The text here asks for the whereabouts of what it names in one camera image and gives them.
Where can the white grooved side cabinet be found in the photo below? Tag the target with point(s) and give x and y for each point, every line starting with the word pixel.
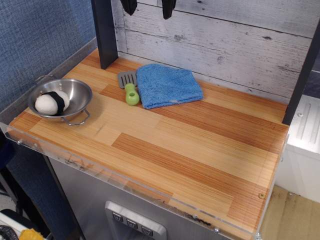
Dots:
pixel 299 168

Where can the silver button control panel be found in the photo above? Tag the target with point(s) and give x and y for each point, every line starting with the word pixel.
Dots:
pixel 132 222

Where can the black left vertical post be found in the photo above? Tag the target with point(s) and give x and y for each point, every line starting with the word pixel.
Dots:
pixel 105 32

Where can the black right vertical post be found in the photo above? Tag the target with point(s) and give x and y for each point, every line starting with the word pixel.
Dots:
pixel 303 77

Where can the black vertical post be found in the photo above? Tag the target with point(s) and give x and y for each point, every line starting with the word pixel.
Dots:
pixel 303 77
pixel 105 32

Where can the clear acrylic edge guard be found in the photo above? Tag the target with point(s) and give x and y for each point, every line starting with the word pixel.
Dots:
pixel 168 196

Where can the blue microfiber cloth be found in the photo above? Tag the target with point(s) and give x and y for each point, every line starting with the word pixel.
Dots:
pixel 161 86

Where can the white rice ball toy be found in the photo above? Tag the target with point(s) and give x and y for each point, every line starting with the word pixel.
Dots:
pixel 52 103

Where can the green handled grey spatula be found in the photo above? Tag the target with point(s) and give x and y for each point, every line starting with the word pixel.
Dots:
pixel 128 81

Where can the stainless steel bowl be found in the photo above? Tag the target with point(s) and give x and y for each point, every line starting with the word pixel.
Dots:
pixel 80 96

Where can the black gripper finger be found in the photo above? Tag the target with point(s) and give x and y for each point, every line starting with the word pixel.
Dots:
pixel 167 8
pixel 129 6

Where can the yellow object at corner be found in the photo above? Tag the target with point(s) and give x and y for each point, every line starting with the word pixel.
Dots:
pixel 30 234

